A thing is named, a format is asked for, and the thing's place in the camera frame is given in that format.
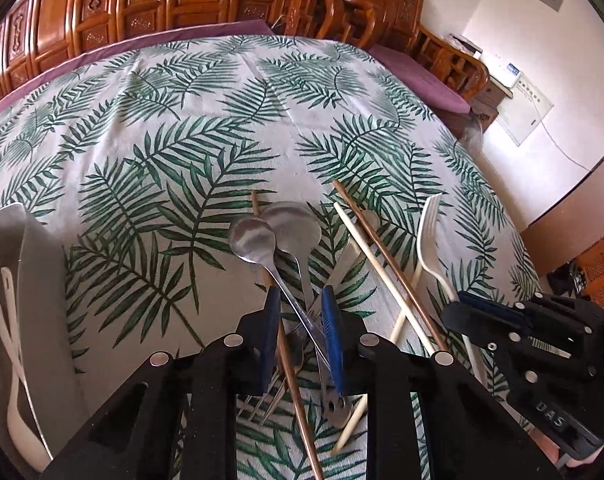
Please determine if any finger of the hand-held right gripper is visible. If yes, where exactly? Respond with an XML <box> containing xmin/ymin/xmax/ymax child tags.
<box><xmin>484</xmin><ymin>331</ymin><xmax>598</xmax><ymax>427</ymax></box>
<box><xmin>441</xmin><ymin>290</ymin><xmax>528</xmax><ymax>337</ymax></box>

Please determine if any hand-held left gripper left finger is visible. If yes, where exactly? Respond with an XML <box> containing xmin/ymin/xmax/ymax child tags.
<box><xmin>39</xmin><ymin>285</ymin><xmax>283</xmax><ymax>480</ymax></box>

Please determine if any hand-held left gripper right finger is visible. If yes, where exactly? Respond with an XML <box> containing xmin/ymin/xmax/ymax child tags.
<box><xmin>321</xmin><ymin>284</ymin><xmax>565</xmax><ymax>480</ymax></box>

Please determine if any dark brown wooden chopstick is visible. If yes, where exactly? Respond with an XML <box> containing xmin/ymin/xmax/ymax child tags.
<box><xmin>251</xmin><ymin>190</ymin><xmax>327</xmax><ymax>480</ymax></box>

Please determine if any white plastic fork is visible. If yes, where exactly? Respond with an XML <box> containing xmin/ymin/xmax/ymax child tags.
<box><xmin>416</xmin><ymin>192</ymin><xmax>487</xmax><ymax>388</ymax></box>

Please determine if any reddish brown wooden chopstick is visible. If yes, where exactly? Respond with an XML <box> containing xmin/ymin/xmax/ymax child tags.
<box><xmin>332</xmin><ymin>180</ymin><xmax>450</xmax><ymax>353</ymax></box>

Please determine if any small metal spoon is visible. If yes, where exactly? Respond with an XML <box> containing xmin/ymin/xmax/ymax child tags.
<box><xmin>229</xmin><ymin>217</ymin><xmax>350</xmax><ymax>428</ymax></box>

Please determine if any white utensil tray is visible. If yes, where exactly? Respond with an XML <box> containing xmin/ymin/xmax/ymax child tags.
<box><xmin>0</xmin><ymin>202</ymin><xmax>90</xmax><ymax>478</ymax></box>

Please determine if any wooden side table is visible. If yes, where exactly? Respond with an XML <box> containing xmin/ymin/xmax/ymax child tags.
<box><xmin>469</xmin><ymin>72</ymin><xmax>512</xmax><ymax>128</ymax></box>

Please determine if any white box device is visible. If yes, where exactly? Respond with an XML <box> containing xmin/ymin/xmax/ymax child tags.
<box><xmin>484</xmin><ymin>59</ymin><xmax>523</xmax><ymax>92</ymax></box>

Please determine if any short purple seat cushion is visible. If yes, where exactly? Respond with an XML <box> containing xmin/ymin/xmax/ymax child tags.
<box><xmin>367</xmin><ymin>42</ymin><xmax>470</xmax><ymax>116</ymax></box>

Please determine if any palm leaf tablecloth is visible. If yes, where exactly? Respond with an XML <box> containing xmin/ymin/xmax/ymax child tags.
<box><xmin>0</xmin><ymin>34</ymin><xmax>542</xmax><ymax>480</ymax></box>

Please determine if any white plastic spoon with slot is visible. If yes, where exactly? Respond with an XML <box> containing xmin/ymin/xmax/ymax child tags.
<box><xmin>0</xmin><ymin>266</ymin><xmax>53</xmax><ymax>472</ymax></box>

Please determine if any white flat device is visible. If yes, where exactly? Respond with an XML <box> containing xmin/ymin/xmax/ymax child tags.
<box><xmin>448</xmin><ymin>32</ymin><xmax>484</xmax><ymax>58</ymax></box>

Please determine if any long purple seat cushion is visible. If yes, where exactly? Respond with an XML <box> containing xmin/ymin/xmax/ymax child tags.
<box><xmin>0</xmin><ymin>19</ymin><xmax>283</xmax><ymax>128</ymax></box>

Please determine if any carved wooden sofa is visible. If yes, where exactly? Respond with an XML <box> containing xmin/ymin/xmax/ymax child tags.
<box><xmin>0</xmin><ymin>0</ymin><xmax>337</xmax><ymax>111</ymax></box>

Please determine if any thin white cable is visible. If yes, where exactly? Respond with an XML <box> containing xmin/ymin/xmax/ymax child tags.
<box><xmin>536</xmin><ymin>119</ymin><xmax>595</xmax><ymax>171</ymax></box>

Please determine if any white wall meter box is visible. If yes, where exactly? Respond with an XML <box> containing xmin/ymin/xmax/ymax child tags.
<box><xmin>496</xmin><ymin>74</ymin><xmax>555</xmax><ymax>147</ymax></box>

